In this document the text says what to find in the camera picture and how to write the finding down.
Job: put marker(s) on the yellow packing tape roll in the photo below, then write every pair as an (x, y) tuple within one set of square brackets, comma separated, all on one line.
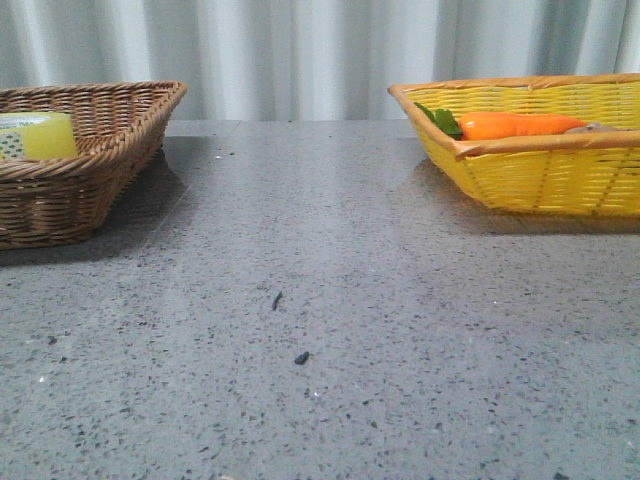
[(37, 136)]

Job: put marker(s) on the black debris sliver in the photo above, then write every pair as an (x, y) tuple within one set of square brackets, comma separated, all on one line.
[(276, 301)]

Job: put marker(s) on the black debris crumb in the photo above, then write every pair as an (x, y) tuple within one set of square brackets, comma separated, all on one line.
[(302, 358)]

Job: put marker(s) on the orange toy carrot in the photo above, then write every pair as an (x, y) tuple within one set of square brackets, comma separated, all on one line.
[(490, 125)]

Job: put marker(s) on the white pleated curtain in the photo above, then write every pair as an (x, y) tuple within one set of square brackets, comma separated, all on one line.
[(309, 60)]

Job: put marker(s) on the brown wicker basket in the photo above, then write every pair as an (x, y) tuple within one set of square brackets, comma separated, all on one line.
[(118, 128)]

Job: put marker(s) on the yellow woven basket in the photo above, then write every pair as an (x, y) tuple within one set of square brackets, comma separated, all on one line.
[(593, 174)]

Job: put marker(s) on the brown ginger root toy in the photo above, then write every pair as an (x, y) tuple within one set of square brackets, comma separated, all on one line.
[(595, 127)]

